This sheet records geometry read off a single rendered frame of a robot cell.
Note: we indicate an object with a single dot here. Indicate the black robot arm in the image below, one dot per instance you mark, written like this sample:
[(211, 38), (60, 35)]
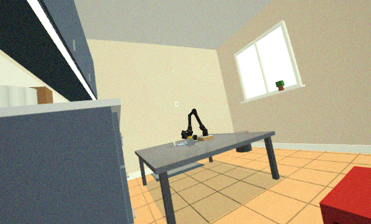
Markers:
[(189, 129)]

